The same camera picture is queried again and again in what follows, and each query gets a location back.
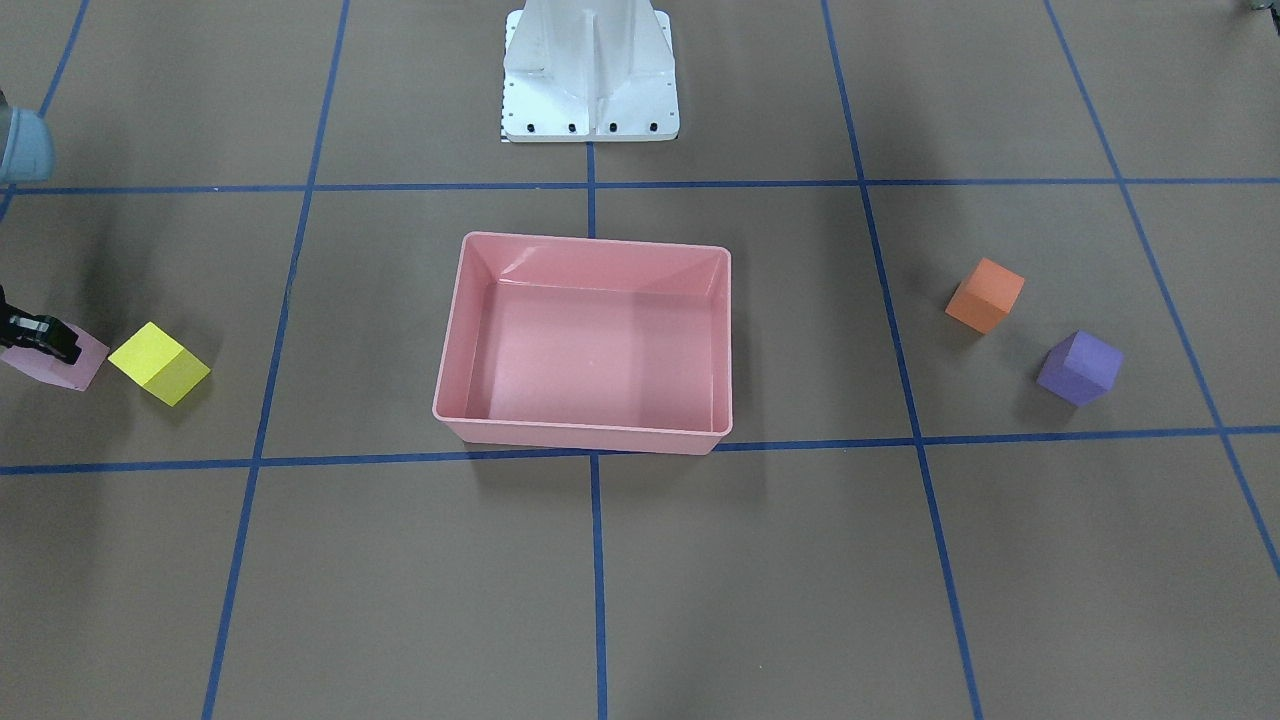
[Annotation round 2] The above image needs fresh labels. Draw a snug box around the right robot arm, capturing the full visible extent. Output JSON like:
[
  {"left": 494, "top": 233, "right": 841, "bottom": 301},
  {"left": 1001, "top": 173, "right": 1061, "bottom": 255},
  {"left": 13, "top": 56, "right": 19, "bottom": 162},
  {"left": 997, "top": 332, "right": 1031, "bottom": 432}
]
[{"left": 1, "top": 96, "right": 81, "bottom": 365}]

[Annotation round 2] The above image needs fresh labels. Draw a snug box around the yellow foam block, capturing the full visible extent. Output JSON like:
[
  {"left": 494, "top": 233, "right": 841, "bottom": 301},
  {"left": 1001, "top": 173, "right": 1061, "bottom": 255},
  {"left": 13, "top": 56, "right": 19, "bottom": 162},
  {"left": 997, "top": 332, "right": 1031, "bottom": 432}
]
[{"left": 108, "top": 322, "right": 211, "bottom": 407}]

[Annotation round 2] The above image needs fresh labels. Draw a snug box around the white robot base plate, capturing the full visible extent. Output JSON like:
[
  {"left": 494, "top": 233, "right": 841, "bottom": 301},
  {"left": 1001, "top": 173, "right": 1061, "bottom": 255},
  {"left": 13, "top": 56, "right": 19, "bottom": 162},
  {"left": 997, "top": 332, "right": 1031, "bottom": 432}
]
[{"left": 500, "top": 1, "right": 681, "bottom": 143}]

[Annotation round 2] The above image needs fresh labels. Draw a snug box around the orange foam block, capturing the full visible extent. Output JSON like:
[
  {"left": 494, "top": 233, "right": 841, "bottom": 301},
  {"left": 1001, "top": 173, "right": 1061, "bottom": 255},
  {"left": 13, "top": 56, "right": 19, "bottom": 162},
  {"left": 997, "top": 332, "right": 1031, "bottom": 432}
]
[{"left": 943, "top": 258, "right": 1025, "bottom": 334}]

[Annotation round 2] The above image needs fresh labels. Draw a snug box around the purple foam block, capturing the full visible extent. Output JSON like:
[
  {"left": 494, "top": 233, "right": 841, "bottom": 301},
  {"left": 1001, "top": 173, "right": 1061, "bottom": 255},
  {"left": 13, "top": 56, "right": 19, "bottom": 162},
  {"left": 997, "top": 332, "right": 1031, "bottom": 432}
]
[{"left": 1036, "top": 331, "right": 1125, "bottom": 407}]

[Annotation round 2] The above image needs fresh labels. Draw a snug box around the pink foam block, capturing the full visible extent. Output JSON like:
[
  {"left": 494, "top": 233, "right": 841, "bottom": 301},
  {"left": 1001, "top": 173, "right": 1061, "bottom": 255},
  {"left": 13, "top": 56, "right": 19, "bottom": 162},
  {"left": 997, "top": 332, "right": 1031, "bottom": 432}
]
[{"left": 1, "top": 323, "right": 110, "bottom": 391}]

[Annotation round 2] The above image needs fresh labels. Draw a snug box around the pink plastic bin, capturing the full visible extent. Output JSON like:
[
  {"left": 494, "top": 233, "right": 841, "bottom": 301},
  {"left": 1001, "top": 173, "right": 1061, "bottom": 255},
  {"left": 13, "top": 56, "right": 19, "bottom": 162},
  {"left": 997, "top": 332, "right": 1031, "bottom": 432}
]
[{"left": 431, "top": 231, "right": 733, "bottom": 455}]

